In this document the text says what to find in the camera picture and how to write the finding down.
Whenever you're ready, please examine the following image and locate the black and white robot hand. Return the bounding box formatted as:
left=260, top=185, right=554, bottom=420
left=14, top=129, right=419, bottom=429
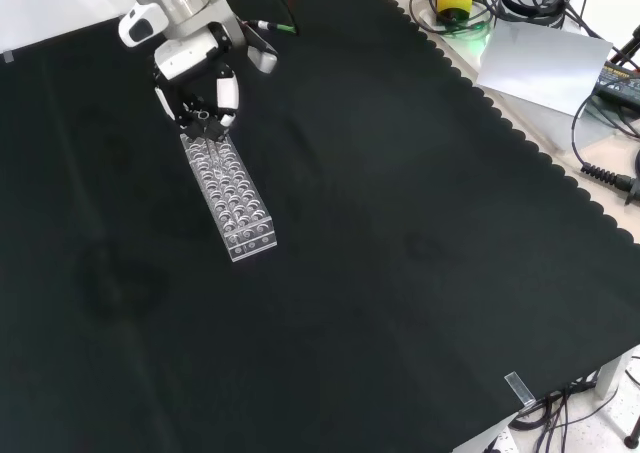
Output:
left=151, top=20, right=280, bottom=144

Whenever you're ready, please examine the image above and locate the clear glass test tube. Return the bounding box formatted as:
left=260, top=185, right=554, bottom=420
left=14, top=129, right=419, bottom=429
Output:
left=196, top=110, right=222, bottom=167

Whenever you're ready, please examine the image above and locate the clear plastic test tube rack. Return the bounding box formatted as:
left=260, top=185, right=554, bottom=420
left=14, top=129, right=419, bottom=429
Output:
left=178, top=131, right=279, bottom=265

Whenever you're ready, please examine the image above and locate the black bench cloth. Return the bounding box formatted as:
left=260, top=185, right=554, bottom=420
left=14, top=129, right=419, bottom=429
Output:
left=0, top=0, right=640, bottom=453

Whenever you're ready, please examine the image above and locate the pale board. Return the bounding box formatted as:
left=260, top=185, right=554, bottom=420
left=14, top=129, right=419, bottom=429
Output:
left=474, top=20, right=614, bottom=120

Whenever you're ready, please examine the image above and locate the black power adapter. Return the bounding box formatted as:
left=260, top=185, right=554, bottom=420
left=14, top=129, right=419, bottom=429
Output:
left=593, top=59, right=640, bottom=110

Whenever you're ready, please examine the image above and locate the black tripod leg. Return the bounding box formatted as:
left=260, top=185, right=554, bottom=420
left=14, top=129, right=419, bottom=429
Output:
left=610, top=22, right=640, bottom=68

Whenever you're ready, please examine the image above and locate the clear cloth clip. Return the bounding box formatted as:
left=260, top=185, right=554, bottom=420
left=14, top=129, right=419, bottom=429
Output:
left=503, top=370, right=537, bottom=408

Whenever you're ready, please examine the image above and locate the white table leg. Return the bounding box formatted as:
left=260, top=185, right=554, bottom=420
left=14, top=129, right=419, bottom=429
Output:
left=595, top=345, right=637, bottom=402

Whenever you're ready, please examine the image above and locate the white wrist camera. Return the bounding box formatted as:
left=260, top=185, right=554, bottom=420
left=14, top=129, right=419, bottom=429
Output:
left=117, top=1, right=170, bottom=50

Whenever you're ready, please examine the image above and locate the green cable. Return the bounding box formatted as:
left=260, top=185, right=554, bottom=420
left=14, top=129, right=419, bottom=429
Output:
left=268, top=0, right=302, bottom=37

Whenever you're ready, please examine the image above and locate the black cable with ribbed sleeve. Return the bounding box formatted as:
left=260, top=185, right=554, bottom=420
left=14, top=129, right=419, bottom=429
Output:
left=569, top=85, right=640, bottom=207

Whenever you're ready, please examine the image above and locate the black floor cable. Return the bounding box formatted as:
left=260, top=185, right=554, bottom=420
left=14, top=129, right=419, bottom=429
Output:
left=507, top=380, right=609, bottom=453

